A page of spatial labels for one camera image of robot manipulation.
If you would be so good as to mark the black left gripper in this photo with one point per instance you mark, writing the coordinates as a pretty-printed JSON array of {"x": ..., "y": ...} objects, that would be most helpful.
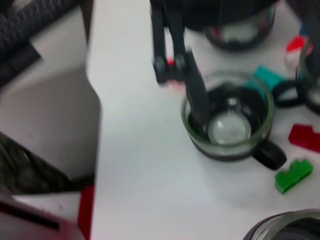
[{"x": 200, "y": 10}]

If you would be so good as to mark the grey metal panel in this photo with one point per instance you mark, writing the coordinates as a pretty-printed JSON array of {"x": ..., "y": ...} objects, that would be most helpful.
[{"x": 50, "y": 112}]

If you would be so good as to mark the small red block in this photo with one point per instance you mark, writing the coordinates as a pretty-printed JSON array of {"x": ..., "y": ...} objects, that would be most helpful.
[{"x": 296, "y": 43}]

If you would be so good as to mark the glass teacup with black base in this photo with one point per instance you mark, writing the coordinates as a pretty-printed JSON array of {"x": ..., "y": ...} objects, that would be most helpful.
[
  {"x": 230, "y": 130},
  {"x": 237, "y": 40},
  {"x": 287, "y": 225},
  {"x": 312, "y": 97}
]

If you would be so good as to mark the teal square block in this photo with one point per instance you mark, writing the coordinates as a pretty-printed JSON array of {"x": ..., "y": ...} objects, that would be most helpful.
[{"x": 267, "y": 75}]

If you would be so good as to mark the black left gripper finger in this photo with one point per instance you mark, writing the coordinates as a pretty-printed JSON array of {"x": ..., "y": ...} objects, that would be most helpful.
[
  {"x": 197, "y": 95},
  {"x": 315, "y": 22}
]

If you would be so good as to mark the green toy block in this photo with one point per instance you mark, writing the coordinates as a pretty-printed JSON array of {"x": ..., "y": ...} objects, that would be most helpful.
[{"x": 292, "y": 177}]

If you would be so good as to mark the small white block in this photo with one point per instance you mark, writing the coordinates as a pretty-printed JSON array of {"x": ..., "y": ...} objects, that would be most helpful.
[{"x": 291, "y": 60}]

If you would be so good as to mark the long dark red block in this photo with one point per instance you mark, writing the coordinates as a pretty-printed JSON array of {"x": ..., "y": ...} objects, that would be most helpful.
[{"x": 302, "y": 137}]

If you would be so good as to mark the red and white box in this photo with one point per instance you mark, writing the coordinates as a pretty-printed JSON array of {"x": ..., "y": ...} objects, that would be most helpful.
[{"x": 86, "y": 212}]

